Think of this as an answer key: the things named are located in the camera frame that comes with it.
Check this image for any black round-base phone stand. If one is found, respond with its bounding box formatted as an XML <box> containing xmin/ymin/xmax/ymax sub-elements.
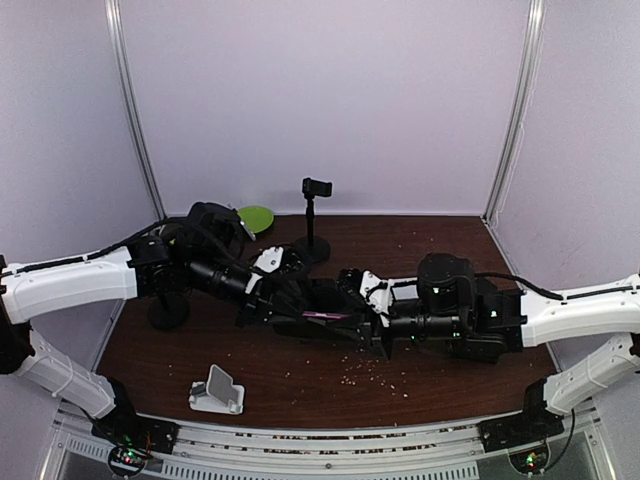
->
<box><xmin>294</xmin><ymin>177</ymin><xmax>333</xmax><ymax>264</ymax></box>

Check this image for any black round-base tall stand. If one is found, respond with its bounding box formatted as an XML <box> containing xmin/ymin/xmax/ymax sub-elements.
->
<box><xmin>147</xmin><ymin>294</ymin><xmax>190</xmax><ymax>331</ymax></box>

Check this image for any black phone pink edge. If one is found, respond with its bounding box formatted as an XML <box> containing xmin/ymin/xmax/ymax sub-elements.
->
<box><xmin>302</xmin><ymin>311</ymin><xmax>349</xmax><ymax>322</ymax></box>

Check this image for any black phone front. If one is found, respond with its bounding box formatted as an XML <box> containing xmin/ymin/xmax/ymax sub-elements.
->
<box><xmin>309</xmin><ymin>279</ymin><xmax>348</xmax><ymax>314</ymax></box>

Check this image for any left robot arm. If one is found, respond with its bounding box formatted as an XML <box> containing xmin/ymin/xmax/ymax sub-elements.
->
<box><xmin>1</xmin><ymin>202</ymin><xmax>311</xmax><ymax>444</ymax></box>

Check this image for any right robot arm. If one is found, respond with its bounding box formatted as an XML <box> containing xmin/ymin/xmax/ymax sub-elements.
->
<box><xmin>297</xmin><ymin>253</ymin><xmax>639</xmax><ymax>442</ymax></box>

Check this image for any small phone on rear stand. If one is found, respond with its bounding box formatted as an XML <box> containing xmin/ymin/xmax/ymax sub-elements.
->
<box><xmin>226</xmin><ymin>203</ymin><xmax>257</xmax><ymax>242</ymax></box>

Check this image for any white desktop phone stand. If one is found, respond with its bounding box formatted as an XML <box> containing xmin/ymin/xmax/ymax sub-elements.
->
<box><xmin>188</xmin><ymin>364</ymin><xmax>245</xmax><ymax>415</ymax></box>

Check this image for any green plate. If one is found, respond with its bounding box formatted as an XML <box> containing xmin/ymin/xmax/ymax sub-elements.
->
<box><xmin>237</xmin><ymin>206</ymin><xmax>275</xmax><ymax>234</ymax></box>

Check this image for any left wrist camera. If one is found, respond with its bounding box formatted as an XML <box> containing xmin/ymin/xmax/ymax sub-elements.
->
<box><xmin>245</xmin><ymin>244</ymin><xmax>311</xmax><ymax>293</ymax></box>

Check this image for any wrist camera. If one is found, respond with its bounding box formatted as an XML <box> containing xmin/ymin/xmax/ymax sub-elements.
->
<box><xmin>245</xmin><ymin>244</ymin><xmax>311</xmax><ymax>293</ymax></box>
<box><xmin>337</xmin><ymin>269</ymin><xmax>394</xmax><ymax>328</ymax></box>

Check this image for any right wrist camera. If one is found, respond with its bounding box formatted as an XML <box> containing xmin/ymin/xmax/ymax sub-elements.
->
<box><xmin>337</xmin><ymin>269</ymin><xmax>394</xmax><ymax>328</ymax></box>

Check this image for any front aluminium rail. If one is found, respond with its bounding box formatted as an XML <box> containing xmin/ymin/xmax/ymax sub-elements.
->
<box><xmin>44</xmin><ymin>399</ymin><xmax>616</xmax><ymax>480</ymax></box>

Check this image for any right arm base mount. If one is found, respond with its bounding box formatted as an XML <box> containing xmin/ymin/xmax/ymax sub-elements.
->
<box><xmin>477</xmin><ymin>379</ymin><xmax>564</xmax><ymax>477</ymax></box>

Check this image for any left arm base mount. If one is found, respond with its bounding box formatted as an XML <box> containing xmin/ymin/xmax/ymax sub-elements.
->
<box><xmin>90</xmin><ymin>417</ymin><xmax>180</xmax><ymax>479</ymax></box>

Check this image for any left aluminium frame post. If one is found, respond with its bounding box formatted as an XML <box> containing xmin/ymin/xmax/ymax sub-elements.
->
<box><xmin>104</xmin><ymin>0</ymin><xmax>167</xmax><ymax>219</ymax></box>

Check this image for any aluminium frame post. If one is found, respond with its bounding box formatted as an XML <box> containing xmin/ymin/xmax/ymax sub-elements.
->
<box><xmin>104</xmin><ymin>0</ymin><xmax>167</xmax><ymax>219</ymax></box>
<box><xmin>483</xmin><ymin>0</ymin><xmax>546</xmax><ymax>225</ymax></box>

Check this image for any right aluminium frame post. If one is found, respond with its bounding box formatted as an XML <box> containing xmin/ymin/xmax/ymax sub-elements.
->
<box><xmin>483</xmin><ymin>0</ymin><xmax>546</xmax><ymax>225</ymax></box>

